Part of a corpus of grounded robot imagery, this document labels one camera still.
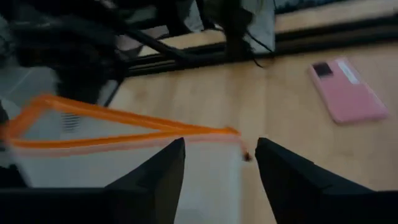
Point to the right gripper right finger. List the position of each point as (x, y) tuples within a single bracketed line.
[(298, 193)]

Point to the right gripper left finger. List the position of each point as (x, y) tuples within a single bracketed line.
[(152, 186)]

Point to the mesh pouch with orange zipper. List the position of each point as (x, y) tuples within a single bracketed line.
[(93, 168)]

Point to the pink smartphone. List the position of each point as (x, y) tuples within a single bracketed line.
[(348, 90)]

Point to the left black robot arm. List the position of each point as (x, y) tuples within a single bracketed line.
[(236, 31)]

